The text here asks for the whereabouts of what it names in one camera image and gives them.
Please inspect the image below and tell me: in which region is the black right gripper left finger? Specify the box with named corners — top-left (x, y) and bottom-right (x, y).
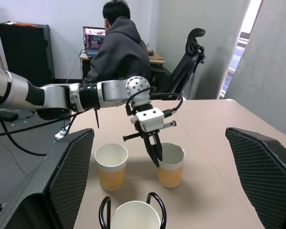
top-left (0, 128), bottom-right (95, 229)

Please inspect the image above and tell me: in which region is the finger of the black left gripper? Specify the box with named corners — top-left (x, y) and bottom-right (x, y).
top-left (153, 133), bottom-right (163, 162)
top-left (143, 136), bottom-right (159, 167)

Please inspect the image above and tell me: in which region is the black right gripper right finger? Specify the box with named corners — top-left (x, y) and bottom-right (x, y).
top-left (225, 127), bottom-right (286, 229)

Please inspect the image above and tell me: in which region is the orange and white paper cup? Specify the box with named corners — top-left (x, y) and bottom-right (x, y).
top-left (94, 143), bottom-right (129, 191)
top-left (110, 200), bottom-right (162, 229)
top-left (157, 142), bottom-right (186, 188)

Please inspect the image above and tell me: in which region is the black zip tie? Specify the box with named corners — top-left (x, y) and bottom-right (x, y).
top-left (94, 108), bottom-right (101, 129)

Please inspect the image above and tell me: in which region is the black office chair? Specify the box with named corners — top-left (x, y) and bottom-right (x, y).
top-left (151, 28), bottom-right (207, 100)

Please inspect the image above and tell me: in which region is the wooden desk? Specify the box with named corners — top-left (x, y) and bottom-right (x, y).
top-left (79, 48), bottom-right (166, 80)

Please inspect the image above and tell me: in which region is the black power adapter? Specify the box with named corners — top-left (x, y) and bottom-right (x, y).
top-left (0, 110), bottom-right (19, 122)

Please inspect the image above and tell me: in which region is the person in dark hoodie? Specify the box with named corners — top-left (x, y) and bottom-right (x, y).
top-left (82, 0), bottom-right (152, 87)

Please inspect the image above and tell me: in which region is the open laptop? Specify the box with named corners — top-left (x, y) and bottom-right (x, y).
top-left (82, 26), bottom-right (107, 58)

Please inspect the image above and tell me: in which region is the window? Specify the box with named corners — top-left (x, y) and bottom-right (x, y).
top-left (218, 0), bottom-right (263, 100)

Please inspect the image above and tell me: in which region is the large black case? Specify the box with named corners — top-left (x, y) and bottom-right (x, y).
top-left (0, 21), bottom-right (56, 81)

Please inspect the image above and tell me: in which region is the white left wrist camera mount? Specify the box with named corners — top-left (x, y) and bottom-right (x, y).
top-left (130, 107), bottom-right (165, 132)

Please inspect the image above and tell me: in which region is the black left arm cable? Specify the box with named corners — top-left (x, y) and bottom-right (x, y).
top-left (125, 86), bottom-right (184, 117)

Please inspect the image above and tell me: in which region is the black wire cup holder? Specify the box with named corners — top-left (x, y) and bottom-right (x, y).
top-left (99, 192), bottom-right (168, 229)

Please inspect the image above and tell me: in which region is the black floor cable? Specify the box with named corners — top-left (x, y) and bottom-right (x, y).
top-left (0, 104), bottom-right (80, 157)

